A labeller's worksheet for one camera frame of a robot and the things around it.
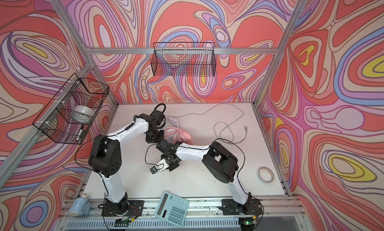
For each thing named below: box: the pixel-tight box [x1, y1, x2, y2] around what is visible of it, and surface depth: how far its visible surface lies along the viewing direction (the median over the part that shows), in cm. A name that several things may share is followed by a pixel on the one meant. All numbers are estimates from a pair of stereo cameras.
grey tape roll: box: [70, 105, 95, 124], surface depth 74 cm
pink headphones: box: [163, 127, 193, 145], surface depth 88 cm
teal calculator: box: [154, 191, 190, 227], surface depth 73 cm
